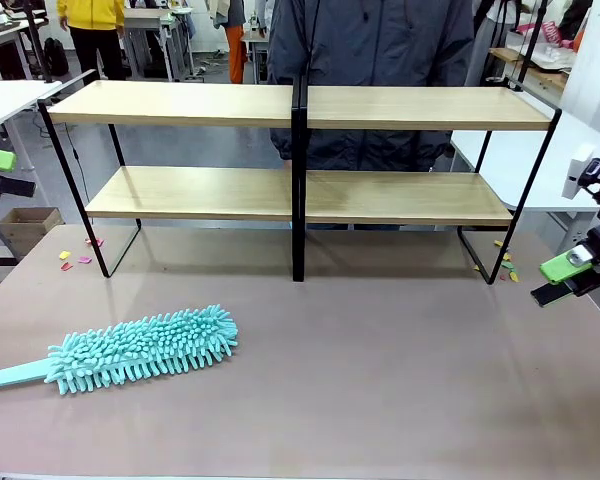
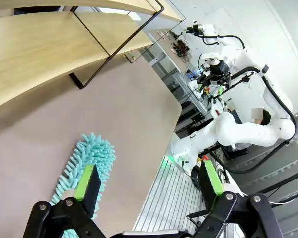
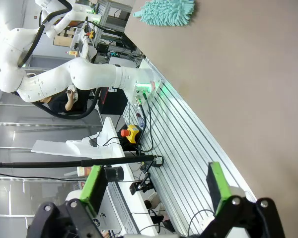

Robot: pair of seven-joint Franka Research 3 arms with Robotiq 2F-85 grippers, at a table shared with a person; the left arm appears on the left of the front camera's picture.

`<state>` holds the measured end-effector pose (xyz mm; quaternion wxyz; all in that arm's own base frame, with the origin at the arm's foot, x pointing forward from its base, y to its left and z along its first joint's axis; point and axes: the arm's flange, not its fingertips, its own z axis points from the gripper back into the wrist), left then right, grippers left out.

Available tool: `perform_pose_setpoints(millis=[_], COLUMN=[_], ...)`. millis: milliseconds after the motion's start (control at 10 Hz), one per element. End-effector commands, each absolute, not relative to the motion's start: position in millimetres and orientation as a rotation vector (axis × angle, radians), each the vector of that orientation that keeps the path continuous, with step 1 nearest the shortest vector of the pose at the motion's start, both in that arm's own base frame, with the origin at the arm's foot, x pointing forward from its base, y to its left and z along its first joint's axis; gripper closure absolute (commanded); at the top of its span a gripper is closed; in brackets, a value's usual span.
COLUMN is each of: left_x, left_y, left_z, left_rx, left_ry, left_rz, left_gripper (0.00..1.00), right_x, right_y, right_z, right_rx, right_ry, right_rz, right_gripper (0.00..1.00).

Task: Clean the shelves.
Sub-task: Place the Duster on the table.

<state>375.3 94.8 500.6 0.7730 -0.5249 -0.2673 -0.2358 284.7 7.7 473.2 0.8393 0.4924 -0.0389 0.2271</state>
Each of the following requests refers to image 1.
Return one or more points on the teal microfiber duster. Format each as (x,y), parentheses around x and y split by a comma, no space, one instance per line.
(145,345)

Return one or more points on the cardboard box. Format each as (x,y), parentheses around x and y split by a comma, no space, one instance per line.
(30,222)

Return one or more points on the white table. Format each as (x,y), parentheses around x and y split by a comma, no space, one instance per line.
(540,165)
(5,100)

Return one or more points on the black backpack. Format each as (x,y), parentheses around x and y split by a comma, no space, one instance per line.
(56,57)

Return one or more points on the cluttered back table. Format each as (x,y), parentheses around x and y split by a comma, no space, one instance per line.
(0,35)

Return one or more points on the black stand pole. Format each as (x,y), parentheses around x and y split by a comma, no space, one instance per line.
(532,40)
(36,40)

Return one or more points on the person in yellow jacket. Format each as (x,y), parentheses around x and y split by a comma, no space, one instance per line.
(92,15)

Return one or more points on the grey metal workbench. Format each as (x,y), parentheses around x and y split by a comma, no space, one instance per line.
(150,20)

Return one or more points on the wooden workbench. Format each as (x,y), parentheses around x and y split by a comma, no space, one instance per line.
(540,72)

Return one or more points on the person in light trousers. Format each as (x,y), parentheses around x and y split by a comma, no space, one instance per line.
(495,45)

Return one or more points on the pink printed sign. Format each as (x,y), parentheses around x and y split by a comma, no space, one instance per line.
(552,31)

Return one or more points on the person in orange trousers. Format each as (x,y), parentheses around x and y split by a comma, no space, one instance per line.
(236,45)

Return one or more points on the small grey desk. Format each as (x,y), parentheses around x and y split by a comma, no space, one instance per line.
(255,37)

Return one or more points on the person in grey jacket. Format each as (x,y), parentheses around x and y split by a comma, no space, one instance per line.
(370,45)

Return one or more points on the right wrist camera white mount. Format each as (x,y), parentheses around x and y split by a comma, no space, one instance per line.
(577,175)

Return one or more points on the black frame wooden shelf unit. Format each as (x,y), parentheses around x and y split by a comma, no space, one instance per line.
(180,102)
(420,107)

